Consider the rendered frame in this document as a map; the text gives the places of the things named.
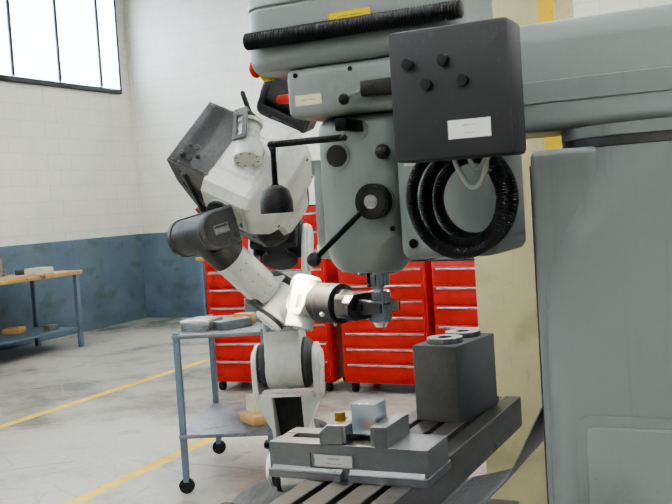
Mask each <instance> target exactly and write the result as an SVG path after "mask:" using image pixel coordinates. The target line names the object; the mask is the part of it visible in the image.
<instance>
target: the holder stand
mask: <svg viewBox="0 0 672 504"><path fill-rule="evenodd" d="M426 338H427V341H425V342H422V343H419V344H416V345H413V361H414V377H415V394H416V410H417V419H418V420H426V421H437V422H449V423H462V422H463V421H465V420H467V419H469V418H471V417H473V416H475V415H477V414H479V413H481V412H483V411H485V410H487V409H489V408H491V407H493V406H495V405H496V404H497V385H496V367H495V350H494V334H493V333H480V329H475V328H460V329H451V330H447V331H445V334H440V335H432V336H428V337H426Z"/></svg>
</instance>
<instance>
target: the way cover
mask: <svg viewBox="0 0 672 504"><path fill-rule="evenodd" d="M542 409H543V408H540V410H539V412H538V415H537V417H536V419H535V421H534V423H533V425H532V427H531V430H530V432H529V434H528V436H527V438H526V440H525V442H524V445H523V447H522V449H521V451H520V453H519V455H518V457H517V460H516V462H515V464H514V466H513V468H511V469H508V470H504V471H499V472H494V473H490V474H489V475H488V474H485V475H480V476H475V477H472V478H471V479H470V480H469V481H468V482H467V483H466V484H465V485H464V486H463V487H464V488H463V487H462V488H461V489H460V490H459V491H458V492H457V493H456V494H455V495H454V496H453V497H452V498H451V499H450V500H449V501H448V502H446V503H445V504H485V503H486V502H487V501H488V500H489V499H490V498H491V497H492V496H493V495H494V494H495V493H496V492H497V491H498V490H499V489H500V488H501V487H502V486H503V485H504V484H505V483H506V482H507V481H508V479H509V478H510V477H511V476H512V475H513V474H514V473H515V472H516V471H517V470H518V469H519V467H520V466H521V465H522V464H523V463H524V462H525V460H526V459H527V458H528V457H529V456H530V455H531V454H532V453H533V452H534V451H535V450H536V449H537V448H538V447H539V445H540V444H541V443H542V442H543V441H544V431H543V412H542ZM510 471H511V472H510ZM496 473H498V474H496ZM502 473H503V474H502ZM507 474H508V475H507ZM501 475H502V476H501ZM506 475H507V477H506ZM504 477H505V478H504ZM479 478H480V479H479ZM501 478H503V479H501ZM490 480H492V481H490ZM481 481H483V482H481ZM482 484H483V486H482ZM498 484H499V485H498ZM473 485H474V486H473ZM496 487H497V488H496ZM494 488H496V489H495V490H494ZM465 489H467V490H465ZM490 492H491V493H490ZM479 494H480V495H479ZM489 494H490V495H489ZM488 495H489V496H488ZM463 496H464V497H463ZM470 498H471V499H470ZM481 502H482V503H481Z"/></svg>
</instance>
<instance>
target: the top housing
mask: <svg viewBox="0 0 672 504"><path fill-rule="evenodd" d="M445 1H447V2H448V1H452V0H251V1H250V2H249V5H248V13H249V16H248V17H249V32H250V33H251V32H258V31H264V30H269V29H277V28H282V27H288V26H289V27H290V26H296V25H301V24H307V23H308V24H309V23H313V22H314V23H315V22H320V21H322V22H323V21H326V20H332V19H333V20H334V19H338V18H339V19H340V18H346V17H352V16H357V15H359V16H360V15H363V14H365V15H366V14H369V13H371V14H372V13H375V12H376V13H378V12H384V11H390V10H396V9H402V8H408V7H410V8H411V7H414V6H416V7H417V6H420V5H422V6H423V5H426V4H428V5H429V4H433V3H434V4H435V3H439V2H441V3H442V2H445ZM461 1H462V3H463V7H464V16H463V17H462V19H460V18H459V19H455V20H454V19H452V20H449V21H447V20H446V21H442V22H441V21H440V22H436V23H435V22H433V23H430V24H429V23H427V24H421V25H419V26H414V27H413V26H409V27H407V26H406V27H403V28H401V27H400V28H397V29H395V28H394V29H392V28H391V29H390V30H389V29H388V30H386V29H385V30H382V31H380V30H379V31H376V32H374V31H373V32H370V33H369V32H367V33H362V34H356V35H354V34H353V35H350V36H348V35H347V36H342V37H336V38H334V37H333V38H330V39H329V38H328V39H322V40H316V41H315V40H314V41H310V42H309V41H308V42H303V43H301V42H300V43H297V44H294V45H290V44H289V45H283V46H282V45H281V46H276V47H270V48H269V47H268V48H263V49H257V50H256V49H255V50H251V61H252V67H253V69H254V71H255V72H256V73H257V74H259V75H261V76H265V77H271V78H276V79H281V80H287V81H288V74H289V72H290V71H292V70H296V69H303V68H311V67H318V66H325V65H333V64H340V63H347V62H355V61H362V60H369V59H377V58H384V57H389V41H388V38H389V35H391V34H392V33H398V32H405V31H411V30H418V29H425V28H432V27H438V26H445V25H452V24H459V23H465V22H472V21H479V20H486V19H492V18H493V10H492V0H461Z"/></svg>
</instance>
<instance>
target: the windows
mask: <svg viewBox="0 0 672 504"><path fill-rule="evenodd" d="M0 80H1V81H9V82H18V83H26V84H34V85H43V86H51V87H60V88H68V89H76V90H85V91H93V92H102V93H110V94H118V95H119V94H122V85H121V72H120V58H119V45H118V32H117V19H116V6H115V0H0Z"/></svg>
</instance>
